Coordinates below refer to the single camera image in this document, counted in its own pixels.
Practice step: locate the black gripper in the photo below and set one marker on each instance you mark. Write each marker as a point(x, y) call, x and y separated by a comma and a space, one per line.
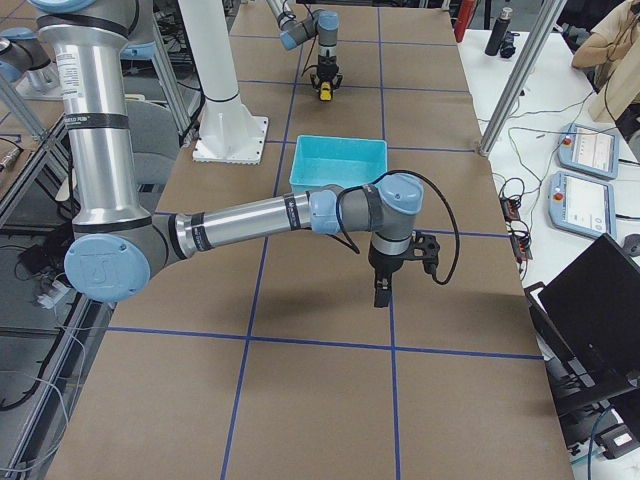
point(384, 264)
point(326, 64)

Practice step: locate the yellow beetle toy car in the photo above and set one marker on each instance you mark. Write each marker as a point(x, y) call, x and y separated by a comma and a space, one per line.
point(326, 92)

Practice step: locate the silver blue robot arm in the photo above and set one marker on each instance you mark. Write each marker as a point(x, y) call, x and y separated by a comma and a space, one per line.
point(119, 246)
point(321, 25)

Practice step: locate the turquoise plastic bin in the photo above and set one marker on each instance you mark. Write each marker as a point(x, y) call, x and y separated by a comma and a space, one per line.
point(320, 161)

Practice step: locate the black orange usb hub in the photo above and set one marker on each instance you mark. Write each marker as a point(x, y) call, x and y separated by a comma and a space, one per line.
point(518, 231)

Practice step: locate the red cylinder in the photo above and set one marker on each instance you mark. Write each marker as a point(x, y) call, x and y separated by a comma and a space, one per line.
point(463, 18)

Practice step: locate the black water bottle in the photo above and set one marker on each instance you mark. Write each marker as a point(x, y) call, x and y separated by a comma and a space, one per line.
point(498, 32)

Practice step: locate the grey office chair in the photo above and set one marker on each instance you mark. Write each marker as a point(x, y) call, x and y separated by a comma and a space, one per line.
point(156, 145)

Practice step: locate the black laptop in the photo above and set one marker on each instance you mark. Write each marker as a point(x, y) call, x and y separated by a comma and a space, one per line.
point(589, 316)

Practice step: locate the lower teach pendant tablet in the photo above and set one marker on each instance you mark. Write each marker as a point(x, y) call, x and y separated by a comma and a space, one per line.
point(581, 205)

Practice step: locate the teach pendant tablet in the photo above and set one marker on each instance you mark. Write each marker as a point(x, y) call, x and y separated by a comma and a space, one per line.
point(589, 150)
point(581, 205)

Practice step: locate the upper teach pendant tablet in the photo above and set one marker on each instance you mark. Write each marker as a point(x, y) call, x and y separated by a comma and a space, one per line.
point(589, 150)

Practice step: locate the person in beige top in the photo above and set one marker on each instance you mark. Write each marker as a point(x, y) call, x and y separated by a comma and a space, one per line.
point(608, 44)

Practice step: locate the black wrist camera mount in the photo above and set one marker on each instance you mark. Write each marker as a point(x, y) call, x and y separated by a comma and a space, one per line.
point(425, 248)

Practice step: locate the white pedestal column with base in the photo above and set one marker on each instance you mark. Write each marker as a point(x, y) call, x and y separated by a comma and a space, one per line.
point(228, 132)

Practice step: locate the aluminium frame post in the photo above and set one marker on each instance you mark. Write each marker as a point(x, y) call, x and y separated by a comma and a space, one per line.
point(535, 42)

